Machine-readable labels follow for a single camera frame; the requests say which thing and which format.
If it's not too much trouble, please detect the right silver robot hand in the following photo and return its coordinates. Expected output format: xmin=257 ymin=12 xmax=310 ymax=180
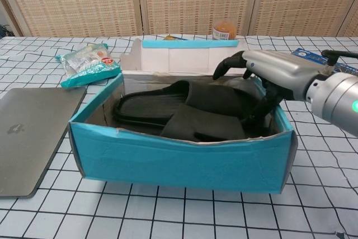
xmin=212 ymin=50 xmax=322 ymax=124

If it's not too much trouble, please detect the black rubber slipper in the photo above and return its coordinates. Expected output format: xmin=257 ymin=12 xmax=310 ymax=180
xmin=161 ymin=103 xmax=248 ymax=142
xmin=112 ymin=79 xmax=261 ymax=132

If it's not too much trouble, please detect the grey closed laptop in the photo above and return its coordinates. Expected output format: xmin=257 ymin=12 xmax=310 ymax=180
xmin=0 ymin=87 xmax=88 ymax=198

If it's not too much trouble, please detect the teal cardboard shoe box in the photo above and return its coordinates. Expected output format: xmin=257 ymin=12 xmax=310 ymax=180
xmin=68 ymin=37 xmax=298 ymax=195

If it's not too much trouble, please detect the beige woven folding screen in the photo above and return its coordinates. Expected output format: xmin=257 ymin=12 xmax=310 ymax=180
xmin=0 ymin=0 xmax=358 ymax=38

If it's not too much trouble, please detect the blue snack package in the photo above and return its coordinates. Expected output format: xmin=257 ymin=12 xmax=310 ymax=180
xmin=290 ymin=48 xmax=358 ymax=76

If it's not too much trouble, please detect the orange clear plastic jar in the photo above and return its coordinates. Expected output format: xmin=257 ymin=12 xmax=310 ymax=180
xmin=212 ymin=20 xmax=237 ymax=40

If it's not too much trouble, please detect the white black checkered tablecloth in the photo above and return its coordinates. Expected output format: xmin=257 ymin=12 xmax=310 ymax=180
xmin=0 ymin=35 xmax=358 ymax=239

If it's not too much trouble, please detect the teal snack bag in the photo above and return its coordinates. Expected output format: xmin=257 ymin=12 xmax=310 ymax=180
xmin=55 ymin=43 xmax=123 ymax=88

